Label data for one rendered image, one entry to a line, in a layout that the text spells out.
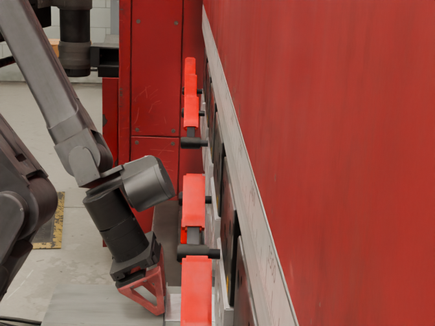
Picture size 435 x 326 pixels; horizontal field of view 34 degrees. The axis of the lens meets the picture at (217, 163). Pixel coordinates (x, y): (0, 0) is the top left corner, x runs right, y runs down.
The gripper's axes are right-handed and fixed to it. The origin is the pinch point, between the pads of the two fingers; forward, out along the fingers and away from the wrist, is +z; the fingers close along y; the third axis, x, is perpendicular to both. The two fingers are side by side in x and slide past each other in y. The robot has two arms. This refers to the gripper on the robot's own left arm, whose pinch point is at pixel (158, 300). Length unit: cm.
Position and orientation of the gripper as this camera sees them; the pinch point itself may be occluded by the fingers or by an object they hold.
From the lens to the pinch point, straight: 111.0
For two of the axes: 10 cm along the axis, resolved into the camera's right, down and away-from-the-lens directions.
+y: -0.3, -2.9, 9.6
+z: 4.2, 8.6, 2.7
